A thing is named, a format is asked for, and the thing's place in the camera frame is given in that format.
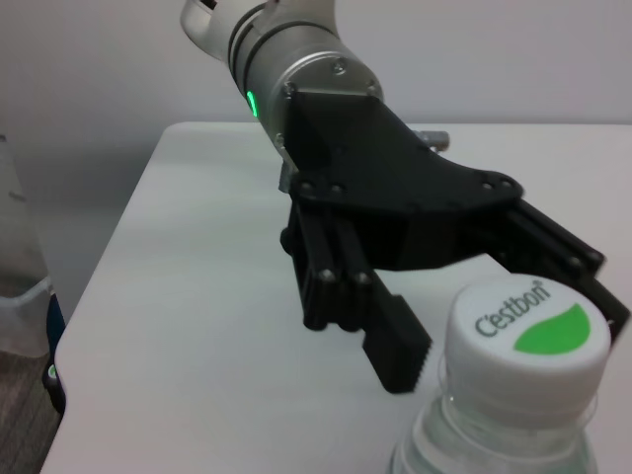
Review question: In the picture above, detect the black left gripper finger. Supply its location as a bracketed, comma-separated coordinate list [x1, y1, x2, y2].
[463, 199, 632, 350]
[279, 197, 435, 396]

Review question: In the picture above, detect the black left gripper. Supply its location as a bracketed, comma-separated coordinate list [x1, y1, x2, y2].
[280, 87, 525, 273]

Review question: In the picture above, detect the clear water bottle green label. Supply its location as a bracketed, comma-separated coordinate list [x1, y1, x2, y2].
[384, 278, 613, 474]

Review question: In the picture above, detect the clear plastic storage box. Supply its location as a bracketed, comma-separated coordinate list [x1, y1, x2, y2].
[0, 132, 53, 357]

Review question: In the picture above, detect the blue device with green light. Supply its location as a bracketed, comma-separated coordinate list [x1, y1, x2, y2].
[42, 290, 68, 416]

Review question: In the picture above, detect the left arm cable with plugs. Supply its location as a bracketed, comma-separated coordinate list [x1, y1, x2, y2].
[417, 128, 451, 150]

